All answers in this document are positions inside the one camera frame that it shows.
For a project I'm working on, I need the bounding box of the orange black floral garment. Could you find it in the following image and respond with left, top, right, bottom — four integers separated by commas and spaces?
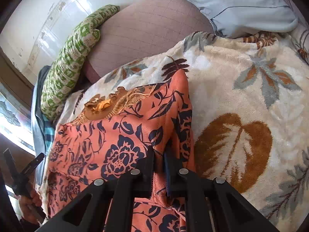
44, 70, 195, 231

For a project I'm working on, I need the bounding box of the person's left hand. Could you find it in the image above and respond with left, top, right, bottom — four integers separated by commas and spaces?
18, 189, 42, 225

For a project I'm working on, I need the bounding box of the grey blue cloth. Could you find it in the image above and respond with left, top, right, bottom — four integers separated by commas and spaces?
30, 65, 53, 187

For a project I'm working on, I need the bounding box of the teal navy striped cloth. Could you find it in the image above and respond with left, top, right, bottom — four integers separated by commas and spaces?
43, 115, 55, 154

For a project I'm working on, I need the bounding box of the green white patterned pillow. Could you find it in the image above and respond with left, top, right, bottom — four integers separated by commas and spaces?
40, 5, 120, 122

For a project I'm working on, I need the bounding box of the cream leaf pattern fleece blanket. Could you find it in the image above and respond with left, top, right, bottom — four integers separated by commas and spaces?
55, 32, 308, 231

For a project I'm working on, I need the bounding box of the pink quilted cushion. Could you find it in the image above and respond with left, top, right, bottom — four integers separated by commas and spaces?
83, 0, 213, 83

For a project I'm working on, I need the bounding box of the light blue pillow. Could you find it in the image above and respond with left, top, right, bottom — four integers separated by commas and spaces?
186, 0, 299, 38

